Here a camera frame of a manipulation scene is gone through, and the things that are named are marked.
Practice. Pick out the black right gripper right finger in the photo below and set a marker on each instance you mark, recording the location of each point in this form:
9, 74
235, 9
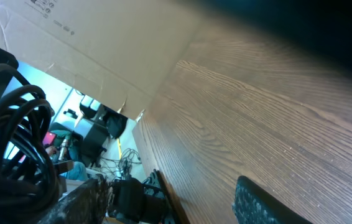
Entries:
252, 204

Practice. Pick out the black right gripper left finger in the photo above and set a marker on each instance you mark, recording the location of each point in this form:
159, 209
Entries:
88, 203

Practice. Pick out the cardboard back wall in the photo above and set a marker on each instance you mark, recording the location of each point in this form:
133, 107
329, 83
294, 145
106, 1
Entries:
117, 52

